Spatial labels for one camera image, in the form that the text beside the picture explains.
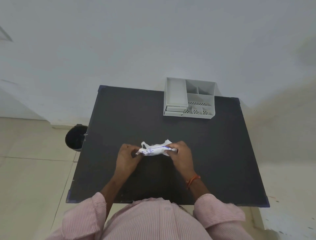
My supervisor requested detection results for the pink striped shirt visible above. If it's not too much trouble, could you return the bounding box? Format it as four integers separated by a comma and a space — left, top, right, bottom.
45, 192, 255, 240

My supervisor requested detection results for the person's left forearm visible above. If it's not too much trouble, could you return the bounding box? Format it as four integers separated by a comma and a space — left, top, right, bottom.
100, 173, 132, 224

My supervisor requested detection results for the black trash bin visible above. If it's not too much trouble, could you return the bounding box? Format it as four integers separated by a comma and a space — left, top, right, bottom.
65, 124, 89, 152

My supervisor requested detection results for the orange thread wristband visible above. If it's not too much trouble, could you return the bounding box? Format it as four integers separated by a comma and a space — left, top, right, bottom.
185, 175, 201, 190

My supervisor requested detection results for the white paper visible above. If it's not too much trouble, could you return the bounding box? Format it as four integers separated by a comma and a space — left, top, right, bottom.
135, 139, 179, 157

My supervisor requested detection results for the person's left hand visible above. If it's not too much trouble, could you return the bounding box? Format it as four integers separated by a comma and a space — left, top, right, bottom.
115, 144, 144, 179

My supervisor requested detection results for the white plastic desk organizer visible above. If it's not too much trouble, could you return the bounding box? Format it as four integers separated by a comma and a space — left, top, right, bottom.
163, 77, 217, 120

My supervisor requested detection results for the person's right forearm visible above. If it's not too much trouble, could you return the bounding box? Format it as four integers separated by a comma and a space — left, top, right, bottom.
185, 173, 211, 202

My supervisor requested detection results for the person's right hand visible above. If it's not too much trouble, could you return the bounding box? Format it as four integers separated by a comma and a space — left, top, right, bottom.
165, 141, 196, 179

